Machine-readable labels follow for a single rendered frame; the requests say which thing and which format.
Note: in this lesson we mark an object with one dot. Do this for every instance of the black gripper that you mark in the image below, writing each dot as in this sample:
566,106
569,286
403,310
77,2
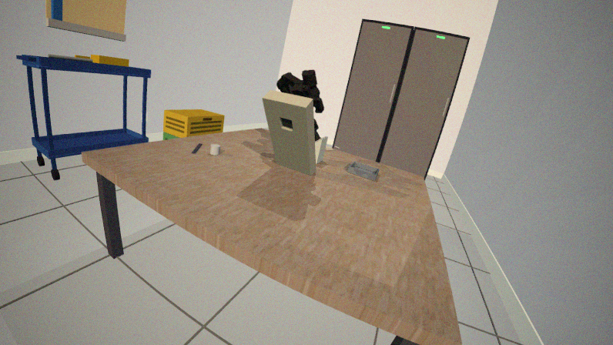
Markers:
317,103

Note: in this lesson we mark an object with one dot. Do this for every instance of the white cylinder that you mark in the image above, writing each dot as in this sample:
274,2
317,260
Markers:
215,149

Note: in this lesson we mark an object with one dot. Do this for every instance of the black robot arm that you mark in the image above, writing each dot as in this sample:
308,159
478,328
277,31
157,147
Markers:
288,83

